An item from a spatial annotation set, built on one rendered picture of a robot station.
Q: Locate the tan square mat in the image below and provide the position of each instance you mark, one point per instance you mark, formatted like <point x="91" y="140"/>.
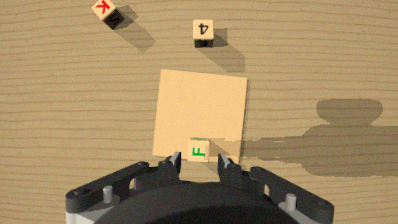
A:
<point x="203" y="106"/>

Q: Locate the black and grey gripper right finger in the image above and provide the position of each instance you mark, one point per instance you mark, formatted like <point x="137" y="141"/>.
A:
<point x="304" y="206"/>

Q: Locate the wooden letter block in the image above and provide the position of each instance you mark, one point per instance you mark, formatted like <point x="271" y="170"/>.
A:
<point x="203" y="33"/>
<point x="198" y="149"/>
<point x="108" y="13"/>

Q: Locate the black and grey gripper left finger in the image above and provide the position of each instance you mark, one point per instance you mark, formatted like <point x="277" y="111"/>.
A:
<point x="85" y="204"/>

